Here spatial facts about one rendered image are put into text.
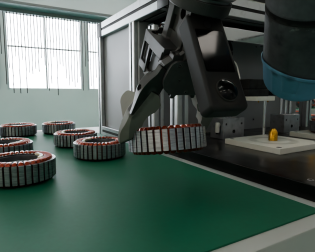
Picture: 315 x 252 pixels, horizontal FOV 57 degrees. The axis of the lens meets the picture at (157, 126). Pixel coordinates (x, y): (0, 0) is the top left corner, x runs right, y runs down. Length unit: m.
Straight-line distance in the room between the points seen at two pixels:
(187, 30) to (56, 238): 0.25
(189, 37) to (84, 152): 0.36
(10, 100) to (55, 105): 0.92
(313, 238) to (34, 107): 6.69
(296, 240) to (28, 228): 0.27
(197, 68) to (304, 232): 0.20
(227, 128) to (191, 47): 0.47
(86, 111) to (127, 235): 6.88
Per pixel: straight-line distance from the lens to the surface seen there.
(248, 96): 0.71
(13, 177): 0.47
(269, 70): 0.34
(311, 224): 0.37
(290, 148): 0.63
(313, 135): 0.85
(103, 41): 1.01
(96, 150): 0.60
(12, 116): 6.86
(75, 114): 7.08
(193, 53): 0.32
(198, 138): 0.39
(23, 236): 0.33
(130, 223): 0.33
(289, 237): 0.33
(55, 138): 0.79
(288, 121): 0.96
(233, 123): 0.78
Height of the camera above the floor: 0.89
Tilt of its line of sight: 6 degrees down
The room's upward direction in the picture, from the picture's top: straight up
